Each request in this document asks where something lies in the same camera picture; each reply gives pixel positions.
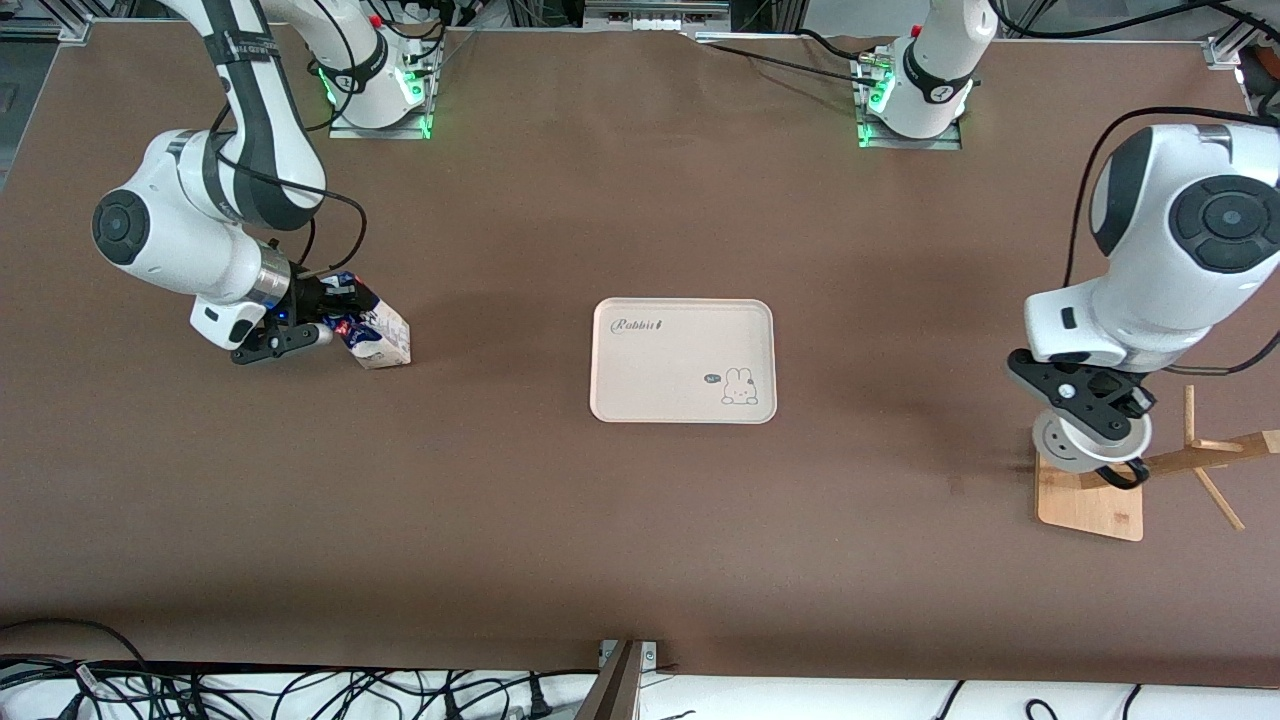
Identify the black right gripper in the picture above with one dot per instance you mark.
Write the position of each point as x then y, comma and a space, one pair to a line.
308, 296

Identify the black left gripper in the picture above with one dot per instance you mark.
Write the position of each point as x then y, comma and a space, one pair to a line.
1131, 399

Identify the blue white milk carton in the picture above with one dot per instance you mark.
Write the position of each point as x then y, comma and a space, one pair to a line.
385, 340

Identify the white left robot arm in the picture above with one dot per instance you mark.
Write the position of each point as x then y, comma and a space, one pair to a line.
1180, 260

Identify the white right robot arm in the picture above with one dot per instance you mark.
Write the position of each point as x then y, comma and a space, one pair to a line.
180, 230

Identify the wooden cup stand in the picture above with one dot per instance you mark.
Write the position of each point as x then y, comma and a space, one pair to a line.
1085, 505

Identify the cream rabbit print tray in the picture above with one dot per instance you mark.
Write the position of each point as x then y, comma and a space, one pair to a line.
680, 360

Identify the aluminium profile bar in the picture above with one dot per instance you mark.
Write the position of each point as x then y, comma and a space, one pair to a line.
610, 690

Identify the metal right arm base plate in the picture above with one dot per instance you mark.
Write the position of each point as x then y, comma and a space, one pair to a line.
380, 132

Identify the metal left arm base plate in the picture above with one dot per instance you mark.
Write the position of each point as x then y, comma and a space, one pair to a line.
910, 143

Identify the metal corner bracket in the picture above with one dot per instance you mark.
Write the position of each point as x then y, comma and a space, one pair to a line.
1225, 52
75, 30

